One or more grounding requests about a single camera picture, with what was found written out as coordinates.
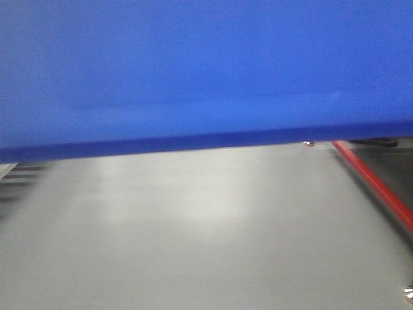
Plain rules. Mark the red floor tape line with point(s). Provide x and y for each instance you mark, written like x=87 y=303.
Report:
x=380 y=189

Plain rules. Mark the light blue plastic bin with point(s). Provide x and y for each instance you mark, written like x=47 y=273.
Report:
x=98 y=78

